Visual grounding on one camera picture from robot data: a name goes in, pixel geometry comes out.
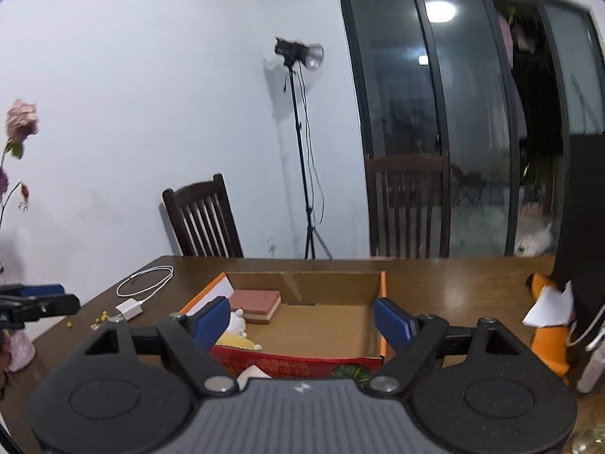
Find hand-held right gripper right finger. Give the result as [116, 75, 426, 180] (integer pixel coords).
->
[366, 297, 530, 395]

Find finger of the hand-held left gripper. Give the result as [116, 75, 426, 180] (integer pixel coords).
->
[0, 283, 65, 297]
[19, 294, 81, 325]

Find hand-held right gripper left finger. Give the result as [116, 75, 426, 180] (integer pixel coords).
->
[85, 295, 237, 395]

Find red cardboard box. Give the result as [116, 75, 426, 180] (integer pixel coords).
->
[180, 271, 388, 380]

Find white and yellow plush toy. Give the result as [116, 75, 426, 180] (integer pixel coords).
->
[215, 309, 264, 351]

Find pink speckled vase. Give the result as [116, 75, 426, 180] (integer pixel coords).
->
[5, 330, 37, 372]

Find pink sponge block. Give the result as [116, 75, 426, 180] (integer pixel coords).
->
[228, 289, 282, 325]

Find scattered yellow petals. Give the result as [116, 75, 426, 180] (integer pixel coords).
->
[66, 311, 110, 331]

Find small white object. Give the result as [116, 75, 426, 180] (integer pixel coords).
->
[236, 365, 275, 391]

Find white charger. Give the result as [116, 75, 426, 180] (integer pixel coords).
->
[116, 299, 144, 319]

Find dark wooden chair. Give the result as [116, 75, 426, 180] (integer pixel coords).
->
[366, 152, 452, 258]
[162, 173, 244, 258]

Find white paper sheet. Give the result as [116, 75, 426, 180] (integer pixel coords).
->
[522, 280, 575, 329]

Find orange plush toy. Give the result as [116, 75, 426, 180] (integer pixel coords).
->
[526, 272, 576, 386]

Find white fluffy animal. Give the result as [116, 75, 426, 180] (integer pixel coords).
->
[514, 222, 554, 257]

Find dried pink flowers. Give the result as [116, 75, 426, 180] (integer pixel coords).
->
[0, 98, 41, 230]

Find black light stand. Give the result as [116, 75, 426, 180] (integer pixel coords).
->
[287, 64, 334, 260]

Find black panel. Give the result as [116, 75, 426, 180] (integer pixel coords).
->
[551, 135, 605, 356]

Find clear glass object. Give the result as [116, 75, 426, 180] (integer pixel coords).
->
[571, 428, 605, 454]

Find sliding glass door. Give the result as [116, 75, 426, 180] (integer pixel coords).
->
[335, 0, 605, 258]

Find hanging clothes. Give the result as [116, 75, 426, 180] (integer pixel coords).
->
[495, 7, 540, 141]

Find studio light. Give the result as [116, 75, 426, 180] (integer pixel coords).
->
[274, 37, 325, 70]

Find white charging cable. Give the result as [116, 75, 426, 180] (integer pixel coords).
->
[116, 267, 174, 304]

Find thin white cable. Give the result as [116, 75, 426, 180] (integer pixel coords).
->
[565, 303, 605, 353]

